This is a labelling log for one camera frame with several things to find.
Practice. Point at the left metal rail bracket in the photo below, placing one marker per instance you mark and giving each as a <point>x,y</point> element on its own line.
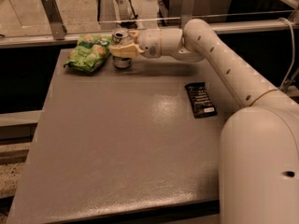
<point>57,27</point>

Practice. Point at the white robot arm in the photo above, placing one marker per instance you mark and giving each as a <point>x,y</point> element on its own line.
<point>259,146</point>

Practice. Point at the green rice chip bag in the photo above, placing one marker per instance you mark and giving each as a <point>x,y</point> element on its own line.
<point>90,53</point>

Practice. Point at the black snack bar wrapper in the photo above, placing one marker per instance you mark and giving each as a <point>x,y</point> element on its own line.
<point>202,105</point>

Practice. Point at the metal rail bracket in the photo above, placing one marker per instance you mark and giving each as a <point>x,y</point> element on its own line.
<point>57,27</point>
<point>186,11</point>

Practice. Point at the right metal rail bracket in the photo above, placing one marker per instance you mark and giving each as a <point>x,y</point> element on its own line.
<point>186,11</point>

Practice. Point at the horizontal metal rail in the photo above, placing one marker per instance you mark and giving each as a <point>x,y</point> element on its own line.
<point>12,42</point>

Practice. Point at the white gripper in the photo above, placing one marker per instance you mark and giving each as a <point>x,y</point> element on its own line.
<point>149,41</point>

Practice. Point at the green white 7up can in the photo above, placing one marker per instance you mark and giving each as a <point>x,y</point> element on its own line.
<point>122,48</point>

